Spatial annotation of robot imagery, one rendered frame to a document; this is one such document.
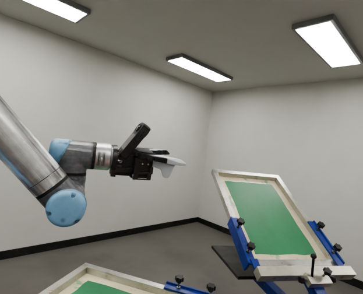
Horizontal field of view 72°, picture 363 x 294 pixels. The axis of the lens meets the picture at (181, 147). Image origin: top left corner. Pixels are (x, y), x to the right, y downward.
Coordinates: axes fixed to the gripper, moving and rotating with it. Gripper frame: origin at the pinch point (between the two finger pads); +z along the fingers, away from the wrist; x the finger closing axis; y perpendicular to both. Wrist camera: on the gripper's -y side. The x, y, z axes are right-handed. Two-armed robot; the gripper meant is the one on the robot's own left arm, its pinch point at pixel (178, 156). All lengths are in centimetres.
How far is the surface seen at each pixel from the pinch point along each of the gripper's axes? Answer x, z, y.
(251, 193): -71, 92, 36
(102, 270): -55, -9, 77
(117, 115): -354, 29, 9
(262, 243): -35, 77, 53
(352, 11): -92, 174, -121
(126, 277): -47, 2, 76
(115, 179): -342, 38, 115
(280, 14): -128, 130, -116
